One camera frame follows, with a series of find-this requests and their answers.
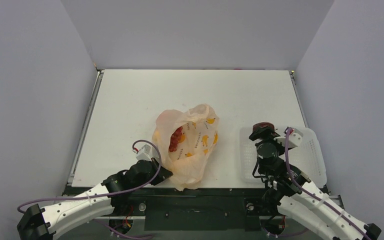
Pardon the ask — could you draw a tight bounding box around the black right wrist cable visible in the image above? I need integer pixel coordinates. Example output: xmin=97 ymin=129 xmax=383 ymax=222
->
xmin=252 ymin=158 xmax=269 ymax=186

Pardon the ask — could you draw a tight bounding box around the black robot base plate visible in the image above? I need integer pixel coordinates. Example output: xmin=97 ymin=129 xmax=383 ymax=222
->
xmin=62 ymin=186 xmax=297 ymax=233

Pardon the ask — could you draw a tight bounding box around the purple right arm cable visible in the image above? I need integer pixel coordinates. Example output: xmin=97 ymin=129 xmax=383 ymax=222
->
xmin=284 ymin=127 xmax=373 ymax=240

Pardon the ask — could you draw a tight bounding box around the white perforated plastic tray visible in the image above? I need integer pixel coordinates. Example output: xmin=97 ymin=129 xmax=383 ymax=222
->
xmin=237 ymin=126 xmax=327 ymax=188

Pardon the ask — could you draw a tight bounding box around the orange translucent plastic bag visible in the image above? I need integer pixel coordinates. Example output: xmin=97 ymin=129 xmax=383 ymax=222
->
xmin=152 ymin=104 xmax=220 ymax=191

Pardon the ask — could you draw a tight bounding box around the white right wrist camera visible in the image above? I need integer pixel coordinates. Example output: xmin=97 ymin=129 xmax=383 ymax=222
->
xmin=274 ymin=127 xmax=304 ymax=149

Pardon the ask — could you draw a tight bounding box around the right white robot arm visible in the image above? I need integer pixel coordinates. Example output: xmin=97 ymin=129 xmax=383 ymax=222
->
xmin=248 ymin=122 xmax=382 ymax=240

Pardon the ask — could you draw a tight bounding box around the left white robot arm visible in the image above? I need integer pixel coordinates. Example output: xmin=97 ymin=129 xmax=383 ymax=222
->
xmin=16 ymin=158 xmax=173 ymax=240

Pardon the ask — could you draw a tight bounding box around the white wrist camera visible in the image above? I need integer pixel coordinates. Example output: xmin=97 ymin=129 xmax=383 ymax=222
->
xmin=274 ymin=127 xmax=304 ymax=149
xmin=136 ymin=144 xmax=153 ymax=161

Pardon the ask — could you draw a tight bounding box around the dark red fake fruit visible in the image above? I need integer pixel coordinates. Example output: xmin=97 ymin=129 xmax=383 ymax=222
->
xmin=252 ymin=122 xmax=275 ymax=131

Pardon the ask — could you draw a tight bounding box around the red fake grape bunch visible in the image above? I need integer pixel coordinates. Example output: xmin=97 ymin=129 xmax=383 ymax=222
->
xmin=168 ymin=126 xmax=184 ymax=153

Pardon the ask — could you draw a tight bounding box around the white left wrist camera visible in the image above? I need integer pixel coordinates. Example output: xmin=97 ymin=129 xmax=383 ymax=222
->
xmin=136 ymin=144 xmax=153 ymax=161

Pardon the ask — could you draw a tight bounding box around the yellow fake fruit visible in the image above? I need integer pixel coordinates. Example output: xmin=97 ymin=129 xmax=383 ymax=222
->
xmin=153 ymin=130 xmax=161 ymax=139

